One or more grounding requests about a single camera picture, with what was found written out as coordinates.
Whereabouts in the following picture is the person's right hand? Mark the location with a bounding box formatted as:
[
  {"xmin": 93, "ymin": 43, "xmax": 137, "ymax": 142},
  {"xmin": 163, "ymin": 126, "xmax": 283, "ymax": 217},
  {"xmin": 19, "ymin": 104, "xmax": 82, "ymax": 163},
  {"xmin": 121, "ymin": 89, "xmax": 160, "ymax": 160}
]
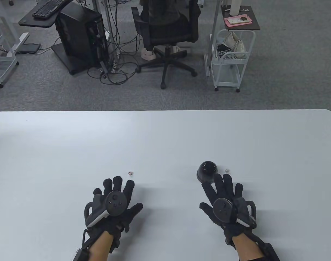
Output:
[{"xmin": 200, "ymin": 174, "xmax": 257, "ymax": 246}]

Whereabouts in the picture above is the person's left hand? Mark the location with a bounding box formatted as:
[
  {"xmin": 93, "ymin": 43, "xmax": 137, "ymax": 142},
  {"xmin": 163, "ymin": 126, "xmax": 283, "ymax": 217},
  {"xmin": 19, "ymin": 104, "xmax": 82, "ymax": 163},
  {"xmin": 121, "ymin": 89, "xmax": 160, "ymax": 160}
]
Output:
[{"xmin": 84, "ymin": 176, "xmax": 143, "ymax": 248}]

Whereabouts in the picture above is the black dice shaker cover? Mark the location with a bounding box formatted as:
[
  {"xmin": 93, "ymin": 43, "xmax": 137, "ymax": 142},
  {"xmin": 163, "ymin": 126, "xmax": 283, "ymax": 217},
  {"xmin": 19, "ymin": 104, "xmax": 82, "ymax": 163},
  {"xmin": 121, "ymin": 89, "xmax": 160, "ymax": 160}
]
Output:
[{"xmin": 196, "ymin": 161, "xmax": 220, "ymax": 184}]

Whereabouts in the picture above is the black forearm battery pack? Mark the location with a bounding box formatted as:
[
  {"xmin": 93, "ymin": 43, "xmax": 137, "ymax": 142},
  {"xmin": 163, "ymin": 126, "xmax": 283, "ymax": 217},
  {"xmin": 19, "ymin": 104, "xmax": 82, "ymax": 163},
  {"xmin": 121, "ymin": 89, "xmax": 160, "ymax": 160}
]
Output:
[{"xmin": 259, "ymin": 237, "xmax": 281, "ymax": 261}]

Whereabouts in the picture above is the person's right forearm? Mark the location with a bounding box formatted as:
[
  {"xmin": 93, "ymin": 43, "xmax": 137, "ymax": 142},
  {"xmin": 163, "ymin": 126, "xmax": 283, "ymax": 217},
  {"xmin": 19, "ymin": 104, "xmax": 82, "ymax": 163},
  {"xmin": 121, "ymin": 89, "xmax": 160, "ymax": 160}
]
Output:
[{"xmin": 234, "ymin": 234, "xmax": 265, "ymax": 261}]

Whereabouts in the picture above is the person's left forearm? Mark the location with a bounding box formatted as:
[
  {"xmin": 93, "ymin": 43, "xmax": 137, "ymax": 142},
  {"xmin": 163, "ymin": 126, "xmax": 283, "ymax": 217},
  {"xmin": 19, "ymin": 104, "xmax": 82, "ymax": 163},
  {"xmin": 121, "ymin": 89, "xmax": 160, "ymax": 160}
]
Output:
[{"xmin": 88, "ymin": 231, "xmax": 114, "ymax": 261}]

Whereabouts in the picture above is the black handheld controller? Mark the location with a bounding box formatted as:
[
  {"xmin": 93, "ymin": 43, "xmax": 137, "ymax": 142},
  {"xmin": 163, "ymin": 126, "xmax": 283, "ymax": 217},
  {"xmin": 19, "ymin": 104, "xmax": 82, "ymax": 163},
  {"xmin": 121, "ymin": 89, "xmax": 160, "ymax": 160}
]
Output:
[
  {"xmin": 84, "ymin": 191, "xmax": 127, "ymax": 229},
  {"xmin": 212, "ymin": 197, "xmax": 257, "ymax": 229}
]

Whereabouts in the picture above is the black wrist sensor box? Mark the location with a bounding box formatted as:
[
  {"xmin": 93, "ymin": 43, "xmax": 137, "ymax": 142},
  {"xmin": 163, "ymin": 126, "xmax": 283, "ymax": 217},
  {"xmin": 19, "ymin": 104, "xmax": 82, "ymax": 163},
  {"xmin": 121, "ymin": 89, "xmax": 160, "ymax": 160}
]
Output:
[{"xmin": 74, "ymin": 246, "xmax": 90, "ymax": 261}]

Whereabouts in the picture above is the beige handbag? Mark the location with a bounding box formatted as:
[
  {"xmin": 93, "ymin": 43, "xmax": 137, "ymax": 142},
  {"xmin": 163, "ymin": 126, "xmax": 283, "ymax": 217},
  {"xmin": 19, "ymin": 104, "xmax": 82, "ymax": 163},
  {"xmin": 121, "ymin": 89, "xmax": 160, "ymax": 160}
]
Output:
[{"xmin": 223, "ymin": 31, "xmax": 246, "ymax": 59}]

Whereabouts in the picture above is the black tower stand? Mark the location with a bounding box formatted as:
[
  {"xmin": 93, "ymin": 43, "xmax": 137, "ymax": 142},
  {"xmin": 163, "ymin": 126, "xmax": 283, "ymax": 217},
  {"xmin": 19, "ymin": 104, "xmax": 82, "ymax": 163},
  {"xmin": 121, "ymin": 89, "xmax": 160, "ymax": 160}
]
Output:
[{"xmin": 51, "ymin": 43, "xmax": 100, "ymax": 76}]

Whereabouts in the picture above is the white desk leg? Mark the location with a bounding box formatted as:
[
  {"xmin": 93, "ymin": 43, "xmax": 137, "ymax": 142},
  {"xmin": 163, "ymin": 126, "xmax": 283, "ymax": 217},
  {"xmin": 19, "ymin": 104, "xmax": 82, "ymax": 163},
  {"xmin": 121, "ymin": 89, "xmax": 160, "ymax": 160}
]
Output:
[
  {"xmin": 0, "ymin": 8, "xmax": 30, "ymax": 58},
  {"xmin": 204, "ymin": 0, "xmax": 221, "ymax": 77},
  {"xmin": 93, "ymin": 0, "xmax": 119, "ymax": 63}
]

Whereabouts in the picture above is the black office chair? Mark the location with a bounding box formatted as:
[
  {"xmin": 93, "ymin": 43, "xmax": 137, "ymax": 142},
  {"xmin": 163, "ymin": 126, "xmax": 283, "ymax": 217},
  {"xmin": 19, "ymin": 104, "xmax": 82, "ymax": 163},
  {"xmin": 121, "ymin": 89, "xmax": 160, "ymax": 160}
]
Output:
[{"xmin": 131, "ymin": 0, "xmax": 202, "ymax": 89}]

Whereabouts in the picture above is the brown side table top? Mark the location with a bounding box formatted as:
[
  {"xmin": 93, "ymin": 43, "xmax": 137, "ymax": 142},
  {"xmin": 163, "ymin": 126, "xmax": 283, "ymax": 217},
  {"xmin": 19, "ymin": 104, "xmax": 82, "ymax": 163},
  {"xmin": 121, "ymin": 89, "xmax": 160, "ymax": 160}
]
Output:
[{"xmin": 221, "ymin": 5, "xmax": 260, "ymax": 31}]

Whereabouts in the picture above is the pink folder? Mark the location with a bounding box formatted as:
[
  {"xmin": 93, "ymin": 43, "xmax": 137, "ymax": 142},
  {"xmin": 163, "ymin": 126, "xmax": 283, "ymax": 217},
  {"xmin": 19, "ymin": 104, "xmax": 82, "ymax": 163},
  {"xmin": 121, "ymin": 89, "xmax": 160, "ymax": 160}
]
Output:
[{"xmin": 224, "ymin": 14, "xmax": 253, "ymax": 27}]

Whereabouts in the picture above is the black computer tower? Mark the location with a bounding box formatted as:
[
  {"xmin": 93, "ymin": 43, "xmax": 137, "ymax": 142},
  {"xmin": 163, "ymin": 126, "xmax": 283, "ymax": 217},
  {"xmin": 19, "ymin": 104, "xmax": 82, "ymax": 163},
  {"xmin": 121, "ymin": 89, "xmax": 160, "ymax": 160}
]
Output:
[{"xmin": 54, "ymin": 1, "xmax": 110, "ymax": 70}]

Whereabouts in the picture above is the beige notebook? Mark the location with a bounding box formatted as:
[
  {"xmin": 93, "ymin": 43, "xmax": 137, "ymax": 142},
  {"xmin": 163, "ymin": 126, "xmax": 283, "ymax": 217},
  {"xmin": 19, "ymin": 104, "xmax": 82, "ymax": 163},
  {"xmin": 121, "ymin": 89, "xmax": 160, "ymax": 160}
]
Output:
[{"xmin": 227, "ymin": 16, "xmax": 250, "ymax": 25}]

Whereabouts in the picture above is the black box on floor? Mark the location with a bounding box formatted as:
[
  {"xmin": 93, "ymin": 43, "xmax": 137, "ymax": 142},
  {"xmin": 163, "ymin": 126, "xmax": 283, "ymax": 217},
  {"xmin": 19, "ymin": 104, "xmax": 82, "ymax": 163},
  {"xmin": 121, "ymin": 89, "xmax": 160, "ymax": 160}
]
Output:
[{"xmin": 19, "ymin": 43, "xmax": 41, "ymax": 54}]

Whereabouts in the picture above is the white bottle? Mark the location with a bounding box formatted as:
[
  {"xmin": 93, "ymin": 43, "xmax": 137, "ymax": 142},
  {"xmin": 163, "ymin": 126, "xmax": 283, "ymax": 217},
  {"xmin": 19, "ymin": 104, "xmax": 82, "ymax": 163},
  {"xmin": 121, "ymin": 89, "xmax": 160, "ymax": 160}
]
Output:
[{"xmin": 230, "ymin": 0, "xmax": 242, "ymax": 15}]

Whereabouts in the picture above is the black keyboard tray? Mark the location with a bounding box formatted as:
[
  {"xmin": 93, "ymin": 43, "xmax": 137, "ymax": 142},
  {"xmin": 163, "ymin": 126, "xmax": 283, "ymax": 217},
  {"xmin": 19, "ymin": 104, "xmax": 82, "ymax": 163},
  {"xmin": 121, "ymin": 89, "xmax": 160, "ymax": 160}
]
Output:
[{"xmin": 19, "ymin": 0, "xmax": 75, "ymax": 29}]

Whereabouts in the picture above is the black keyboard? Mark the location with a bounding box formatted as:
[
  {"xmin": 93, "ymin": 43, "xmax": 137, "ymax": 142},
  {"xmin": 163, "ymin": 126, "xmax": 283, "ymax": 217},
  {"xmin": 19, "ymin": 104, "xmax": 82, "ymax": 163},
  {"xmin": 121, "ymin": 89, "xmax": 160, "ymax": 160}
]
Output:
[{"xmin": 32, "ymin": 0, "xmax": 66, "ymax": 19}]

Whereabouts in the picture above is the bundle of black cables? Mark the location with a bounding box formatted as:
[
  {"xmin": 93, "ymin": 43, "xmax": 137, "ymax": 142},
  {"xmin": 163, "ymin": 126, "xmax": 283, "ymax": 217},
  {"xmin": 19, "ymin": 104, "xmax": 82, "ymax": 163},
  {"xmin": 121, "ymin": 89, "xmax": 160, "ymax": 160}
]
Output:
[{"xmin": 87, "ymin": 0, "xmax": 144, "ymax": 85}]

